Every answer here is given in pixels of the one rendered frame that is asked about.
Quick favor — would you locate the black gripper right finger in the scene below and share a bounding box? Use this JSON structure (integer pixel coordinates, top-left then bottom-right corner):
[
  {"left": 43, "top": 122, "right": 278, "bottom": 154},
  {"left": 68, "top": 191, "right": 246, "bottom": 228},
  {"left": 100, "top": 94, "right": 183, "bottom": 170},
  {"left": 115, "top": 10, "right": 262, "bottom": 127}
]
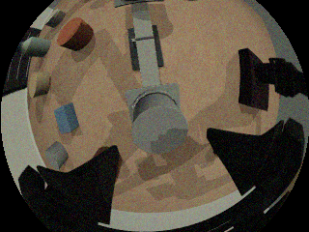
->
[{"left": 206, "top": 121, "right": 285, "bottom": 196}]

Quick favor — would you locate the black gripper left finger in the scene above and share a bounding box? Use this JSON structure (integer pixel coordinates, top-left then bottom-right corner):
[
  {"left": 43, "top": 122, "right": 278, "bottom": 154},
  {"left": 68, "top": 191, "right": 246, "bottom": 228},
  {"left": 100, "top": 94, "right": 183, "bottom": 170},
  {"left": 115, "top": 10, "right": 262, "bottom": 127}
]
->
[{"left": 36, "top": 144, "right": 120, "bottom": 224}]

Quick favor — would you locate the blue block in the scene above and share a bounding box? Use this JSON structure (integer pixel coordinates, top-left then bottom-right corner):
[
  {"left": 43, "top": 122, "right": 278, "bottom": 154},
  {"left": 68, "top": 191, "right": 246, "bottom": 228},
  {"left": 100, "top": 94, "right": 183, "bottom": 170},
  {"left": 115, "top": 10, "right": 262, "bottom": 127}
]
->
[{"left": 54, "top": 103, "right": 80, "bottom": 134}]

